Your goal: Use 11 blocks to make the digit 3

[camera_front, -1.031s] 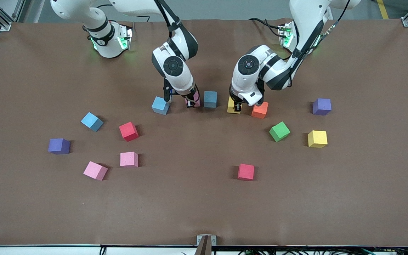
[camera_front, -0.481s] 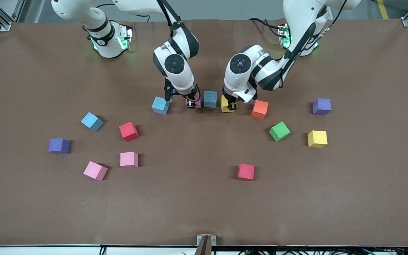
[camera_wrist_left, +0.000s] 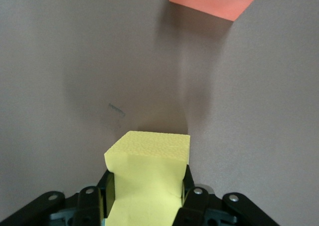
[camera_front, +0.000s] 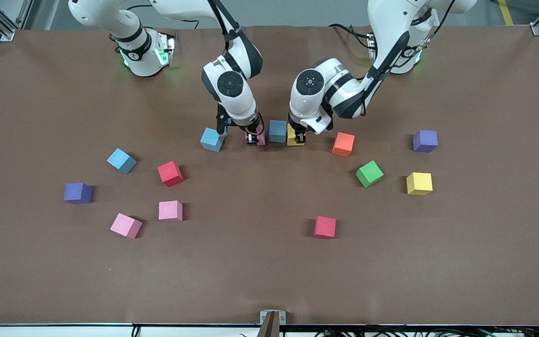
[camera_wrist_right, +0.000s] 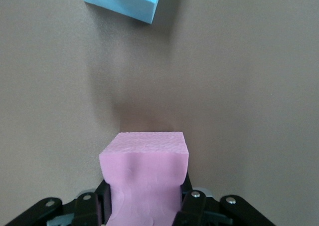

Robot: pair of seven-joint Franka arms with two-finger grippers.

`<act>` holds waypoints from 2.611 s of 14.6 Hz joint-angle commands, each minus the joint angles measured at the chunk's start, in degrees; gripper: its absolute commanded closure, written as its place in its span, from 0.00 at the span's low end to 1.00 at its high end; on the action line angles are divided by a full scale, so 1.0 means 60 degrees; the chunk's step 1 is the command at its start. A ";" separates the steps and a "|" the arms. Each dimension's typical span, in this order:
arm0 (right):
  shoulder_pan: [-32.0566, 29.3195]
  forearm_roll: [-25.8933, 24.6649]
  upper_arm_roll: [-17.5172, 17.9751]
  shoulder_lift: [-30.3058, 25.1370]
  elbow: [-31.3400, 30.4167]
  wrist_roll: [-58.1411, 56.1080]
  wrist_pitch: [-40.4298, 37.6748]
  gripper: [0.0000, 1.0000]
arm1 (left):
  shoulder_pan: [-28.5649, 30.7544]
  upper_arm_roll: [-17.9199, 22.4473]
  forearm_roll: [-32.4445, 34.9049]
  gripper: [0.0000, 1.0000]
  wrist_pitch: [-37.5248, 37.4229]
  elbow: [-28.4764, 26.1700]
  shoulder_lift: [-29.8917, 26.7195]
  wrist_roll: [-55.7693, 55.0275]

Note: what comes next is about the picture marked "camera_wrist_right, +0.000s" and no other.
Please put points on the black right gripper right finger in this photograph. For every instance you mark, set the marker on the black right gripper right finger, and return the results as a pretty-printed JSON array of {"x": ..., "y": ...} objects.
[{"x": 199, "y": 211}]

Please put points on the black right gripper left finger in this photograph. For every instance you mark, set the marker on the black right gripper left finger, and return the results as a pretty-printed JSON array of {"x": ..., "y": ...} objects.
[{"x": 84, "y": 211}]

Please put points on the pink foam cube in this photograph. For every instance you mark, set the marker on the pink foam cube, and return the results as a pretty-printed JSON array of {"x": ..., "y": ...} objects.
[{"x": 144, "y": 166}]

